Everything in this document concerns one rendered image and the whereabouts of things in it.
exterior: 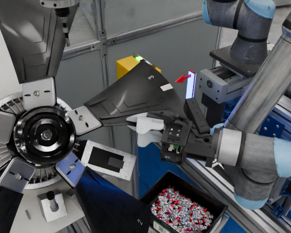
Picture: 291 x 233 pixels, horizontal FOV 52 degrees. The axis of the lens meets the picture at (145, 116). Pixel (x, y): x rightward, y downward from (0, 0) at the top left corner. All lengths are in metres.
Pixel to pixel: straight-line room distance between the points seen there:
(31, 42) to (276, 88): 0.55
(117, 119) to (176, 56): 1.22
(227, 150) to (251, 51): 0.70
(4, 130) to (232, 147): 0.47
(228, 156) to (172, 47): 1.26
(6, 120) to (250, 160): 0.50
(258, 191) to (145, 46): 1.16
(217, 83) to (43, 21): 0.73
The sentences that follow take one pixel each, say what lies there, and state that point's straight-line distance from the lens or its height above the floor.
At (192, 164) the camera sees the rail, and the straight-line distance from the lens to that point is 1.04.
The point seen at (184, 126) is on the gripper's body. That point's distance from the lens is 0.64.
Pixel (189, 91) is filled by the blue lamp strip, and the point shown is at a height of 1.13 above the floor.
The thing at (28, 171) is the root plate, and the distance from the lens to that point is 0.70.
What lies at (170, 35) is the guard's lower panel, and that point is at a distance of 1.77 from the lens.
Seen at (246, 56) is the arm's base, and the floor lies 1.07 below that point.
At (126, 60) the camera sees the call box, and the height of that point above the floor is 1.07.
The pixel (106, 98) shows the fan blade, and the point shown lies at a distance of 0.75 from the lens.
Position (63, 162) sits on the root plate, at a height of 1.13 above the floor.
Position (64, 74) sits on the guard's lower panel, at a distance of 1.49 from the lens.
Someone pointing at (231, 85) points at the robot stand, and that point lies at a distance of 1.23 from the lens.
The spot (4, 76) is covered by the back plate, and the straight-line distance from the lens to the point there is 0.92.
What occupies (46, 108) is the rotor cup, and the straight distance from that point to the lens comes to 0.63.
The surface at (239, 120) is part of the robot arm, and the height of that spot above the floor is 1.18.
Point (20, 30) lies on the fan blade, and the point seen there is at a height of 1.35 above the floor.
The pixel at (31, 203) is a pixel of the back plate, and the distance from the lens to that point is 0.92.
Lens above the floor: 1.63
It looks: 39 degrees down
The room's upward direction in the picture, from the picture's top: straight up
